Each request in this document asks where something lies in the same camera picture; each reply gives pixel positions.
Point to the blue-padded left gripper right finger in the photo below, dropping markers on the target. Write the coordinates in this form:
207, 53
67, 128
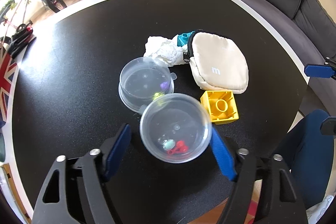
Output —
279, 200

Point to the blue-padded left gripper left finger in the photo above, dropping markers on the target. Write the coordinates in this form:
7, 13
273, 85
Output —
59, 199

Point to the beige zip pouch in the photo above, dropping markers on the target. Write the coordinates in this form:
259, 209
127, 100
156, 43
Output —
216, 63

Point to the union jack box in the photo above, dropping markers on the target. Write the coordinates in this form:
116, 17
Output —
8, 68

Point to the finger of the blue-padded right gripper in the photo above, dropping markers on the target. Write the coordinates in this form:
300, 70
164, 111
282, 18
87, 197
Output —
325, 71
328, 126

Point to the black red bag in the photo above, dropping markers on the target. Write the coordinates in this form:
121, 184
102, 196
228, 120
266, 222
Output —
21, 38

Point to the yellow toy brick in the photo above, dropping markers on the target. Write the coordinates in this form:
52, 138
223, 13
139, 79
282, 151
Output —
220, 105

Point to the person's blue trouser leg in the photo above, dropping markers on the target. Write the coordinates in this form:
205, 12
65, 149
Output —
309, 155

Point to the white tissue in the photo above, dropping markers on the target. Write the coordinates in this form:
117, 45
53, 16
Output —
165, 50

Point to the clear plastic container with red toy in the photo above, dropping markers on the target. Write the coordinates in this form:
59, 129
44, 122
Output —
175, 128

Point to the clear plastic container with purple toy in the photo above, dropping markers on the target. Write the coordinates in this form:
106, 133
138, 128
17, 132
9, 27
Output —
143, 80

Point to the teal toy brick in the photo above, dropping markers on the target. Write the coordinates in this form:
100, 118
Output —
182, 39

